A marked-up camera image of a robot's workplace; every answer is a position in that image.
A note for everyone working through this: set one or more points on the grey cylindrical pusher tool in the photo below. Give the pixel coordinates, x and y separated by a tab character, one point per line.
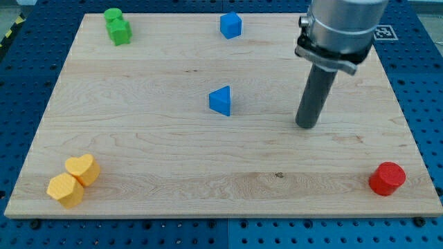
319	83

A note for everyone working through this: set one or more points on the yellow heart block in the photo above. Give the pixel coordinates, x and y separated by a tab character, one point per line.
85	169

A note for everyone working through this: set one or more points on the wooden board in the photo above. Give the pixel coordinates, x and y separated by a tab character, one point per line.
142	110

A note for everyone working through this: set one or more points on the yellow hexagon block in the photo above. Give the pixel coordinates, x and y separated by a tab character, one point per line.
66	190

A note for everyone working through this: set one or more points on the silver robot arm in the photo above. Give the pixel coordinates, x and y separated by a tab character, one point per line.
337	34

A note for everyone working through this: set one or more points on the blue triangle block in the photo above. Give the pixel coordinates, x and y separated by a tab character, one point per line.
220	100

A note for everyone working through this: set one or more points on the red cylinder block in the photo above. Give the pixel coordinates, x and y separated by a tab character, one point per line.
387	178

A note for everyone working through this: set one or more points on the green cylinder block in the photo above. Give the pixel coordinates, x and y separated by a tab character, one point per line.
113	14

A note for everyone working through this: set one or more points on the fiducial marker tag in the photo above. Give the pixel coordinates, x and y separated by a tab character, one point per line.
385	33

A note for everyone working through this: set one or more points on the blue cube block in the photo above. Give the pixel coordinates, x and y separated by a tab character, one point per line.
230	25

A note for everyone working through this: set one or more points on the green star block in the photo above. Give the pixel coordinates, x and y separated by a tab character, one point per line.
119	32

